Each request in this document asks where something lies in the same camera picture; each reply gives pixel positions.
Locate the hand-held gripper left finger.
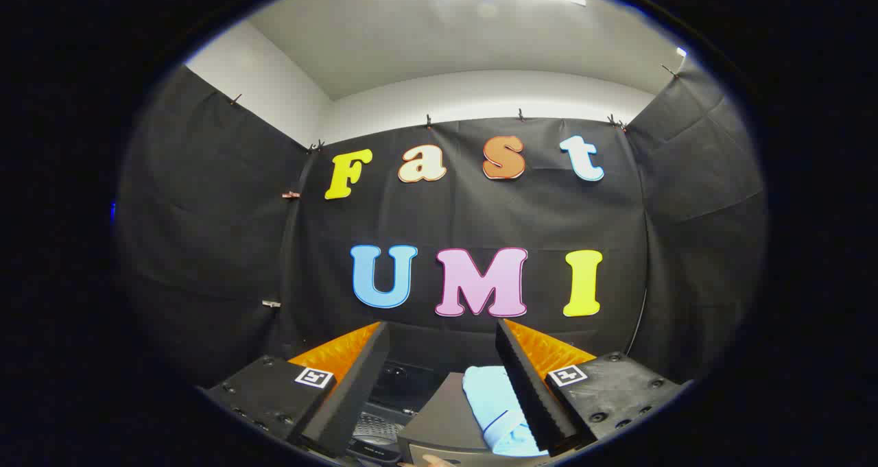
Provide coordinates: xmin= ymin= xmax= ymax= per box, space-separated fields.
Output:
xmin=206 ymin=321 xmax=392 ymax=458

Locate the thin white cable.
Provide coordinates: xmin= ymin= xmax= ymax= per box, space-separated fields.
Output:
xmin=626 ymin=206 xmax=650 ymax=355

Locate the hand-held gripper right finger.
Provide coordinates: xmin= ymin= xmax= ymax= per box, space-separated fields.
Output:
xmin=495 ymin=318 xmax=690 ymax=457

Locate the light blue button shirt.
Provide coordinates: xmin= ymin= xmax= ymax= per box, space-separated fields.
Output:
xmin=462 ymin=366 xmax=544 ymax=457

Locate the dark grey washing machine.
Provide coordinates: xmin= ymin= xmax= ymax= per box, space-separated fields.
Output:
xmin=346 ymin=409 xmax=447 ymax=465

